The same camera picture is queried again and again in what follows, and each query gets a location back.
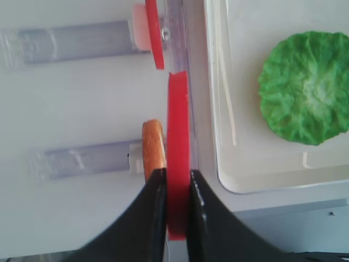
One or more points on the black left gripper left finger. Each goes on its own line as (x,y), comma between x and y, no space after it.
(138,234)

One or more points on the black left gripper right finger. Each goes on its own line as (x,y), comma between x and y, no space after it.
(214,233)

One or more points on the red tomato slice thin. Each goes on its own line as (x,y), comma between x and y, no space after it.
(178,156)

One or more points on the clear holder bar bread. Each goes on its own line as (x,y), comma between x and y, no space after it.
(86,160)

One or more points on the sliced white bread piece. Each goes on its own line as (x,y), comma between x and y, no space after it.
(153,147)

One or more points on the green lettuce leaf on tray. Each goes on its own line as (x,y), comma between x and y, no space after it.
(303,87)

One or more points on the red tomato slice thick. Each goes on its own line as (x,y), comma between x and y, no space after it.
(147,33)

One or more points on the clear holder bar tomato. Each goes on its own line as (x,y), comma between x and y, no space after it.
(31,46)

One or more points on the cream rectangular tray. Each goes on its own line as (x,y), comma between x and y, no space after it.
(249,156)

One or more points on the clear long rail left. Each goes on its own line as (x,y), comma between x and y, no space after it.
(175,46)

